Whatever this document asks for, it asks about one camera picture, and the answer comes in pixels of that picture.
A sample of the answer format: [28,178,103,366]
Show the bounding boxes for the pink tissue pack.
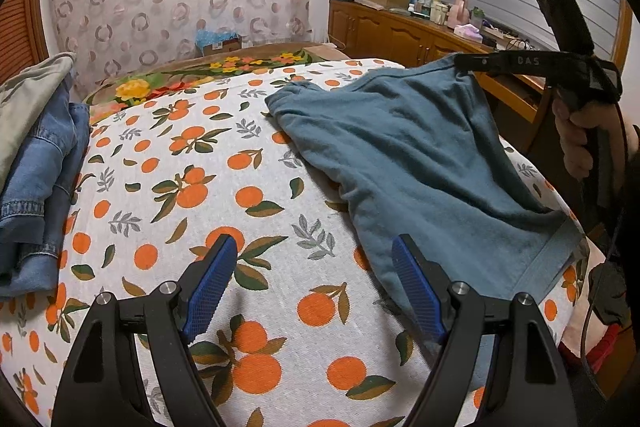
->
[452,23,485,43]

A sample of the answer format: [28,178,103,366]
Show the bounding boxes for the red cloth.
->
[559,321,622,369]

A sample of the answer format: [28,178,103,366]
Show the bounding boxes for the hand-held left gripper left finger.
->
[51,234,239,427]

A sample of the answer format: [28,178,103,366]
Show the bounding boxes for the grey green pants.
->
[0,52,79,194]

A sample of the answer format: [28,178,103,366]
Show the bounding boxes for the cardboard box with blue bag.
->
[194,27,245,56]

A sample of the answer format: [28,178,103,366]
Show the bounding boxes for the wooden cabinet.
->
[327,0,557,142]

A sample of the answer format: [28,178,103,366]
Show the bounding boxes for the black cable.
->
[577,102,634,404]

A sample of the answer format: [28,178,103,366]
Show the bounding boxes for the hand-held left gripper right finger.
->
[391,234,583,427]

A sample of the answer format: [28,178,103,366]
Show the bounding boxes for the group of toiletry bottles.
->
[409,0,451,26]

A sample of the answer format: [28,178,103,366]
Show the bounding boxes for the orange fruit print blanket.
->
[0,57,592,427]

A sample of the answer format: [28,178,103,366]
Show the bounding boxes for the blue denim jeans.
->
[0,82,92,300]

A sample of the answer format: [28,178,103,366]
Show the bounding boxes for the brown floral blanket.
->
[82,42,351,124]

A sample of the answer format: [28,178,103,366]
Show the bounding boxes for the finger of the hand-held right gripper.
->
[454,51,623,104]

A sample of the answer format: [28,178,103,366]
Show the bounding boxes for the wooden louvered door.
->
[0,0,49,84]

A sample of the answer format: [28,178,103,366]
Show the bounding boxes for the person's right hand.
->
[552,99,609,180]

